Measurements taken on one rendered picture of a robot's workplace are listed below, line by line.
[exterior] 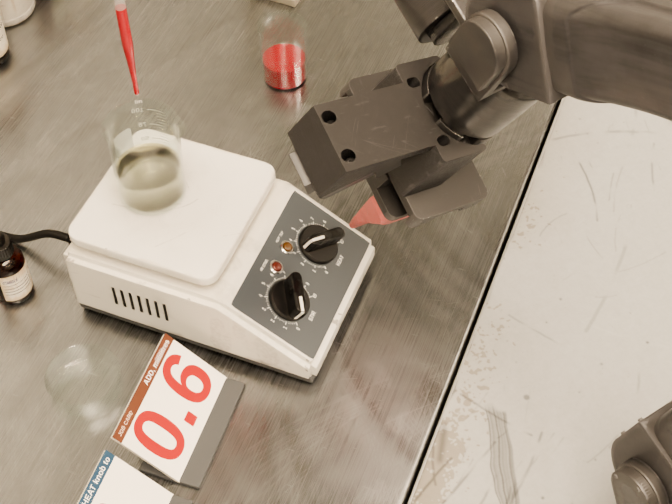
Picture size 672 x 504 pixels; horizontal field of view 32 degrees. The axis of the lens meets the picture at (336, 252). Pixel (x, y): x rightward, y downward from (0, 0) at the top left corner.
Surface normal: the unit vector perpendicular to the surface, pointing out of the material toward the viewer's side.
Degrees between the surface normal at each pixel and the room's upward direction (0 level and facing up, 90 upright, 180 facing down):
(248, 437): 0
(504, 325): 0
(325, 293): 30
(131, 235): 0
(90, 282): 90
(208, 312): 90
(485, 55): 90
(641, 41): 86
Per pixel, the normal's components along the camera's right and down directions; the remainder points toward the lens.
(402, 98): 0.47, -0.38
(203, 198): 0.00, -0.62
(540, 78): -0.83, 0.43
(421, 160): -0.77, 0.27
